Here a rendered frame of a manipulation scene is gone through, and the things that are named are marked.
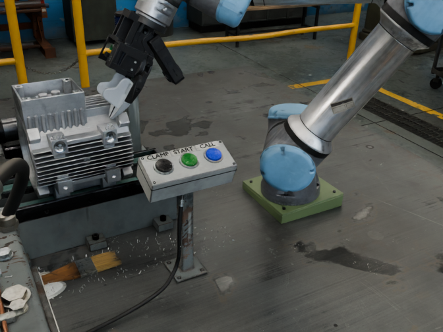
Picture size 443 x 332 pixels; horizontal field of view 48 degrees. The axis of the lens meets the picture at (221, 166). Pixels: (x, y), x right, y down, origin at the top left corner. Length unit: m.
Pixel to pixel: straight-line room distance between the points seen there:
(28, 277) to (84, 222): 0.61
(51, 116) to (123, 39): 0.21
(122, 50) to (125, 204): 0.35
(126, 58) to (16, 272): 0.55
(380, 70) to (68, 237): 0.73
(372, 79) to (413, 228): 0.45
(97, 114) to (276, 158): 0.38
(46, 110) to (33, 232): 0.26
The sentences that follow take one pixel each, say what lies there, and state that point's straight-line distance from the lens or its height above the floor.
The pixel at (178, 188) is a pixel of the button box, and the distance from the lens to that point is 0.88.
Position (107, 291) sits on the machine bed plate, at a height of 0.80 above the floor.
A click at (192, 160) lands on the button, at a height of 1.07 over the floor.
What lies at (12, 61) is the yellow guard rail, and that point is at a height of 0.55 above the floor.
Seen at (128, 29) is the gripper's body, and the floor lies 1.26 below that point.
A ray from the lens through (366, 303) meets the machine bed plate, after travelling 1.04.
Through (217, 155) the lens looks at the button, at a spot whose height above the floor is 1.07.
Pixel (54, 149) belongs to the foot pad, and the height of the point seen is 1.06.
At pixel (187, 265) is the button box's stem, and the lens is 1.04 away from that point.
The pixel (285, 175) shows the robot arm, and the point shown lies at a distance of 1.03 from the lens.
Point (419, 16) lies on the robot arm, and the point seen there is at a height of 1.32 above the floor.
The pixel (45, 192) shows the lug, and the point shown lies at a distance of 1.05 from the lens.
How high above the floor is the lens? 1.48
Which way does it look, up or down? 28 degrees down
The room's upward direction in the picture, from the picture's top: 2 degrees clockwise
